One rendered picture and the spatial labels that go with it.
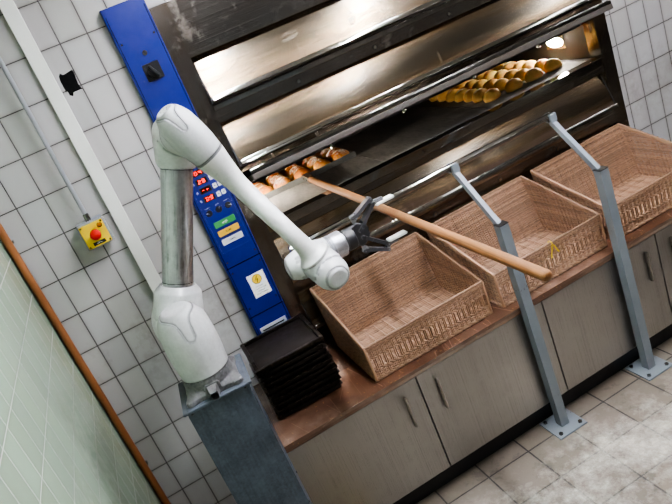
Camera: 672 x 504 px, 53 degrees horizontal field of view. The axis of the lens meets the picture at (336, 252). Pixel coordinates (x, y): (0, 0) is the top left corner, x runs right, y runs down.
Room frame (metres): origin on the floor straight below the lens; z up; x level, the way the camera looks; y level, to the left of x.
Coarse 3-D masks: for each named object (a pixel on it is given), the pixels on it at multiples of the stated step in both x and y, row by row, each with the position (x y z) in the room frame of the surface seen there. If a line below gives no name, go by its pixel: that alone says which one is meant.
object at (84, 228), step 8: (96, 216) 2.47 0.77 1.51; (80, 224) 2.44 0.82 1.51; (88, 224) 2.42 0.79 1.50; (104, 224) 2.43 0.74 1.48; (80, 232) 2.41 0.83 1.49; (88, 232) 2.42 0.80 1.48; (104, 232) 2.43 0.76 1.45; (88, 240) 2.41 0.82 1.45; (96, 240) 2.42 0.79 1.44; (104, 240) 2.42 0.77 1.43; (112, 240) 2.43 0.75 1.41; (88, 248) 2.41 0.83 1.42
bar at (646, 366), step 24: (552, 120) 2.57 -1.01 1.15; (576, 144) 2.48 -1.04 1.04; (456, 168) 2.45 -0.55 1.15; (600, 168) 2.37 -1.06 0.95; (408, 192) 2.40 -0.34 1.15; (600, 192) 2.38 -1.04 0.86; (360, 216) 2.35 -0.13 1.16; (504, 240) 2.23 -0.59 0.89; (624, 240) 2.36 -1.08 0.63; (624, 264) 2.35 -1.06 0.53; (624, 288) 2.38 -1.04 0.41; (528, 312) 2.23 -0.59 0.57; (648, 336) 2.36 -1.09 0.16; (648, 360) 2.36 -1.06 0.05; (552, 384) 2.24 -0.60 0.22; (552, 408) 2.26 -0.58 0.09; (552, 432) 2.23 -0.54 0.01
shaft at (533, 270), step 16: (336, 192) 2.64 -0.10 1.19; (352, 192) 2.51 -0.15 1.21; (384, 208) 2.18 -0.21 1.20; (416, 224) 1.94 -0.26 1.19; (432, 224) 1.87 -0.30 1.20; (448, 240) 1.75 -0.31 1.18; (464, 240) 1.67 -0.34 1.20; (496, 256) 1.52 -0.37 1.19; (512, 256) 1.47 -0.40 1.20; (528, 272) 1.39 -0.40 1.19; (544, 272) 1.34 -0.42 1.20
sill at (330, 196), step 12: (588, 60) 3.14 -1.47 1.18; (600, 60) 3.09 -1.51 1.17; (564, 72) 3.10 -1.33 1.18; (576, 72) 3.06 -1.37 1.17; (588, 72) 3.07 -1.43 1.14; (540, 84) 3.06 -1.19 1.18; (552, 84) 3.02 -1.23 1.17; (564, 84) 3.04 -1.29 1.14; (516, 96) 3.03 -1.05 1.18; (528, 96) 2.98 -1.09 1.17; (540, 96) 3.00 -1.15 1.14; (492, 108) 2.99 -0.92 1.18; (504, 108) 2.95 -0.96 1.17; (516, 108) 2.96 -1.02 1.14; (468, 120) 2.96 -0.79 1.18; (480, 120) 2.92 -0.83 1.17; (492, 120) 2.93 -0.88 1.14; (444, 132) 2.92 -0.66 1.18; (456, 132) 2.88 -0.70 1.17; (468, 132) 2.90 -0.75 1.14; (420, 144) 2.89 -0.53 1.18; (432, 144) 2.85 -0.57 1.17; (444, 144) 2.86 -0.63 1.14; (396, 156) 2.86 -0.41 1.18; (408, 156) 2.82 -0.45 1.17; (420, 156) 2.83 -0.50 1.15; (372, 168) 2.83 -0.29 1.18; (384, 168) 2.79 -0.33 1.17; (396, 168) 2.80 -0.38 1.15; (348, 180) 2.79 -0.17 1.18; (360, 180) 2.76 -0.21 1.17; (372, 180) 2.77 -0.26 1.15; (324, 192) 2.76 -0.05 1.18; (300, 204) 2.73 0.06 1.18; (312, 204) 2.70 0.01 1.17; (324, 204) 2.71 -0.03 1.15; (288, 216) 2.67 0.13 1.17; (300, 216) 2.68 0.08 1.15
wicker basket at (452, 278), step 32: (384, 256) 2.71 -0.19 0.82; (416, 256) 2.72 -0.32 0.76; (448, 256) 2.52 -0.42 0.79; (320, 288) 2.63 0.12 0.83; (384, 288) 2.66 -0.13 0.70; (416, 288) 2.67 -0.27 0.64; (448, 288) 2.62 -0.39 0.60; (480, 288) 2.31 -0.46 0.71; (352, 320) 2.60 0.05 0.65; (384, 320) 2.60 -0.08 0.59; (416, 320) 2.23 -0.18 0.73; (448, 320) 2.27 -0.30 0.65; (480, 320) 2.30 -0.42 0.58; (352, 352) 2.36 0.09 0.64; (384, 352) 2.19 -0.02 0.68; (416, 352) 2.22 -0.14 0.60
